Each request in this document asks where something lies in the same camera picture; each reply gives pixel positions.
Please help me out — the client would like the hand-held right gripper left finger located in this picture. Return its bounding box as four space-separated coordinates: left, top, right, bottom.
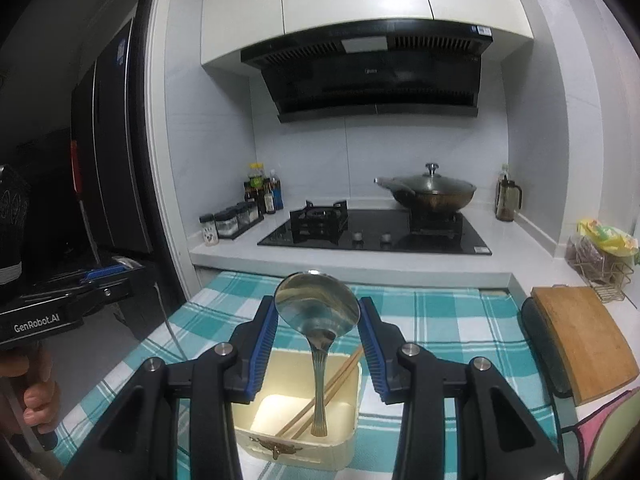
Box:
60 301 279 480

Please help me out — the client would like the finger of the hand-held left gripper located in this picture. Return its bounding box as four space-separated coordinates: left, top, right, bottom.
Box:
75 266 151 317
60 255 143 286

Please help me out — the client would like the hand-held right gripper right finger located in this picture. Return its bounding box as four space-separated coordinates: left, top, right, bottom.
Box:
357 297 572 480

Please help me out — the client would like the metal spoon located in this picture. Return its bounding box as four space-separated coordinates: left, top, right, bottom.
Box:
274 271 361 437

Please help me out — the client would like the cream utensil holder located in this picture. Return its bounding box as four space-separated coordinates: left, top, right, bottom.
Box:
230 349 363 472

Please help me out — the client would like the person's left hand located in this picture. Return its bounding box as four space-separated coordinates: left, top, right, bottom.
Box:
0 347 61 434

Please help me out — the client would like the teal plaid tablecloth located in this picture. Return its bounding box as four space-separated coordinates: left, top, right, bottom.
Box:
52 270 562 480

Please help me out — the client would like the white label spice jar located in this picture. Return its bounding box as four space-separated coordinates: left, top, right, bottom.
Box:
199 213 221 247

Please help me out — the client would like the dark refrigerator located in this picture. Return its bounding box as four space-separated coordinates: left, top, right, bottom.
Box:
0 0 161 261

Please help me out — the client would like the black gas stove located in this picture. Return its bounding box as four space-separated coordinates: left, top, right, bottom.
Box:
257 199 493 257

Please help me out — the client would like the dark wok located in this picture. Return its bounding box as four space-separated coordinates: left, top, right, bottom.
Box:
374 176 477 212

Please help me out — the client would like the clear bottle white cap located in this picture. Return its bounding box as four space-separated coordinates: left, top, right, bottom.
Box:
269 169 285 211

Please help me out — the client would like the dark rounded board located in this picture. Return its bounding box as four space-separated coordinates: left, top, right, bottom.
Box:
520 297 576 400

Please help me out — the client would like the yellow cap sauce bottle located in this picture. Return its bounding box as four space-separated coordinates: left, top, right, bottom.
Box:
247 162 267 213

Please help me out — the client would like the glass wok lid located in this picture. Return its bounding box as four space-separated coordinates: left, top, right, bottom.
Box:
387 162 476 196

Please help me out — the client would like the glass oil jug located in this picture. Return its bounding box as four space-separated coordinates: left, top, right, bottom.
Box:
495 164 524 222

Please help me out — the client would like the wooden cutting board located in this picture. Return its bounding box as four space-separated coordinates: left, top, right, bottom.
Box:
531 285 640 407

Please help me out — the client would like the pink patterned cloth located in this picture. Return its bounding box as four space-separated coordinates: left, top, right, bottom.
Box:
560 387 640 480

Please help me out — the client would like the yellow snack bag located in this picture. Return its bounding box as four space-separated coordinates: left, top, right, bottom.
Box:
577 219 640 257

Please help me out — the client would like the black range hood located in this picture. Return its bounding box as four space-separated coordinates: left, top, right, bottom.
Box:
240 19 495 124

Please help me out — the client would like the white cable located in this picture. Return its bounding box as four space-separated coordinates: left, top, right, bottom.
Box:
154 280 187 361

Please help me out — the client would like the wire rack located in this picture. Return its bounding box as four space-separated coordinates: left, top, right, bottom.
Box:
565 247 636 304

